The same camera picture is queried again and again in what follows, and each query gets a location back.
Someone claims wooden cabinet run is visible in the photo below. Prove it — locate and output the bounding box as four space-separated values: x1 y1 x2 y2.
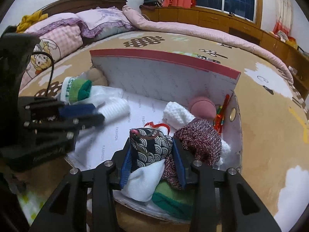
139 5 308 98

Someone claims dark wooden headboard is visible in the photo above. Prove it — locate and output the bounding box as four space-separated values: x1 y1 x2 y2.
41 0 127 16

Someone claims pink rolled quilt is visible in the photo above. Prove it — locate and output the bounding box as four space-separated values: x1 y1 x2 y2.
122 5 294 84

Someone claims pink soft ball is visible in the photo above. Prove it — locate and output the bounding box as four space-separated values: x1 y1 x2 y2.
188 96 216 120

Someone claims red cardboard shoe box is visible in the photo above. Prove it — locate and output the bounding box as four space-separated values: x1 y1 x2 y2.
63 48 243 224

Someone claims black patterned triangle pouch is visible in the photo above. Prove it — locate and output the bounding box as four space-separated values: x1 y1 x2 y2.
129 128 173 171

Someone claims white sock with maroon band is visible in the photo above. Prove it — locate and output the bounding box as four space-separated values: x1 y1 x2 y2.
163 102 231 164

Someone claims tan soft ball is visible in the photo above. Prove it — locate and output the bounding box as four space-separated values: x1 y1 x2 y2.
85 68 108 86

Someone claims pink checked cartoon pillow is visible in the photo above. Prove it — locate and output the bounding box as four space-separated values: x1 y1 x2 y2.
20 24 83 88

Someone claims white green sock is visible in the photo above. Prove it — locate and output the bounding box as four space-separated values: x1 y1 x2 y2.
60 77 92 104
152 181 195 220

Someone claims pile of clothes on cabinet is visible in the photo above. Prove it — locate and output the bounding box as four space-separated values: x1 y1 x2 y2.
143 0 164 7

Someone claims yellow plush toy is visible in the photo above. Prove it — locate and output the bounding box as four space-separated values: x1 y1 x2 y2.
16 10 48 33

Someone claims white towel sock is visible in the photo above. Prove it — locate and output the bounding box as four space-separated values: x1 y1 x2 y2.
75 85 130 126

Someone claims maroon knitted sock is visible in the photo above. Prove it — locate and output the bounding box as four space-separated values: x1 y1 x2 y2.
161 118 222 190

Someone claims black cable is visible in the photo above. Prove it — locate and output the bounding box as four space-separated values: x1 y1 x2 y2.
31 51 56 97

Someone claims right floral curtain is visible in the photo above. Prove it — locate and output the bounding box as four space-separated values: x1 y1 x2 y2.
273 0 293 36

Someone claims red tassel ornament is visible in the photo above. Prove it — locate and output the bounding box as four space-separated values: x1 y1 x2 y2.
213 94 230 135

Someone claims purple frilled pillow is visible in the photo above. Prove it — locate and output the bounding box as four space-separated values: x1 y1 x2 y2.
25 6 134 38

